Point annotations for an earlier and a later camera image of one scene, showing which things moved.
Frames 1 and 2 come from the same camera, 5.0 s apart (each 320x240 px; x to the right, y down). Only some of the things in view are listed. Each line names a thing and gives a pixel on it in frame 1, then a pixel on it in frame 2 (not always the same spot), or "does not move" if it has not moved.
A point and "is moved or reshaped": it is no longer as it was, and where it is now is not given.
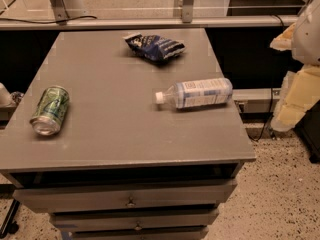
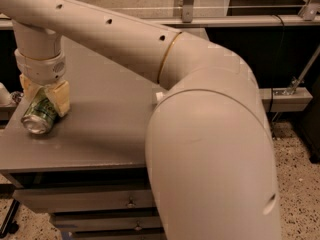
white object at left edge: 5,97 does not move
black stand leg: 10,226 does not move
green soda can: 51,111 is moved or reshaped
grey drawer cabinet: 125,167 does not move
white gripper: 308,37 → 39,69
